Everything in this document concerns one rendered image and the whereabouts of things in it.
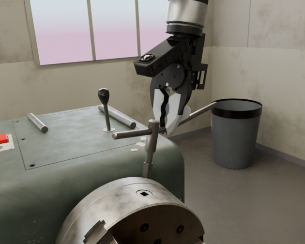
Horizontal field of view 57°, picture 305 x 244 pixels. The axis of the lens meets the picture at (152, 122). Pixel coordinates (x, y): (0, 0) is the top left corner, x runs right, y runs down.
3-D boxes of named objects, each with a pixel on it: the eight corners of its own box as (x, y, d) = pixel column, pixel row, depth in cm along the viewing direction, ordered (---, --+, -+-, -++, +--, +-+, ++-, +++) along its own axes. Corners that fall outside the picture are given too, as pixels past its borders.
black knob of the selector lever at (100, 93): (96, 104, 79) (94, 88, 78) (107, 102, 81) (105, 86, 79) (101, 107, 76) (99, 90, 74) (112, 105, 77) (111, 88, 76)
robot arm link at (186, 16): (193, -2, 48) (157, 0, 53) (189, 26, 49) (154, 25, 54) (215, 7, 53) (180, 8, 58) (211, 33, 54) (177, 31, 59)
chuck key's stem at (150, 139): (146, 179, 55) (155, 122, 52) (138, 175, 56) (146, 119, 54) (154, 176, 56) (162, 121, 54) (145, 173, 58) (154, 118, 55)
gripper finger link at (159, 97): (176, 131, 61) (184, 90, 59) (159, 134, 57) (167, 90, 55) (165, 127, 63) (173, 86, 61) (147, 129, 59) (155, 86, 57)
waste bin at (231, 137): (267, 162, 334) (273, 104, 312) (235, 176, 305) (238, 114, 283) (231, 147, 379) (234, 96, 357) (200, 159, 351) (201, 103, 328)
